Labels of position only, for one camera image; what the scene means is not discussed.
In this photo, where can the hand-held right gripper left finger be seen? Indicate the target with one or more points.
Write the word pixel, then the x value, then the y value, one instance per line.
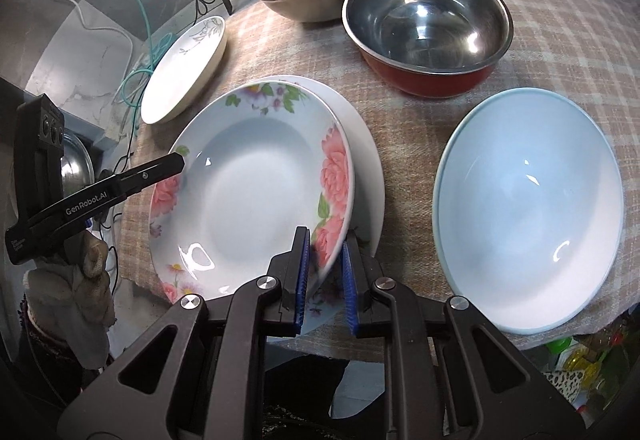
pixel 301 270

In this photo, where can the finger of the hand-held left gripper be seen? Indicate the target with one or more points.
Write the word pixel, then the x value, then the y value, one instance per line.
pixel 155 170

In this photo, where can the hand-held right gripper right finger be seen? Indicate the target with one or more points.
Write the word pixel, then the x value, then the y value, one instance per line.
pixel 348 280

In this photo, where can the pink rose print plate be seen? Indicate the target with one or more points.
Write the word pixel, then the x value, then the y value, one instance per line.
pixel 250 200

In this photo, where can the white plate grey leaf print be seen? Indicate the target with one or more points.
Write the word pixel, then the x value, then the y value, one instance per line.
pixel 180 80

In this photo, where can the light blue bowl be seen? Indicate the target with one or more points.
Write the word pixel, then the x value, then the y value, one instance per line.
pixel 530 210

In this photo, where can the red steel bowl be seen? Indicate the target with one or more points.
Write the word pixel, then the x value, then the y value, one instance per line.
pixel 425 20

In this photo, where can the person's left forearm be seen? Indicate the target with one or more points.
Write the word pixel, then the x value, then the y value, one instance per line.
pixel 42 350

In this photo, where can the person's left hand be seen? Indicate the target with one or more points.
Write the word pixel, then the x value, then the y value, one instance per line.
pixel 75 300

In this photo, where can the steel pot lid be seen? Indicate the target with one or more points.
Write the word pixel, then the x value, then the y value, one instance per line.
pixel 75 165

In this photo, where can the person's dark clothing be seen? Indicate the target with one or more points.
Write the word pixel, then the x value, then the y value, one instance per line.
pixel 300 385

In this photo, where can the checked beige tablecloth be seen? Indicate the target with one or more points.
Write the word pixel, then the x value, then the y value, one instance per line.
pixel 410 140

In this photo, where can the yellow green plastic bag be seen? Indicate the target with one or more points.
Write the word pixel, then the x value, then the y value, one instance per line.
pixel 590 355

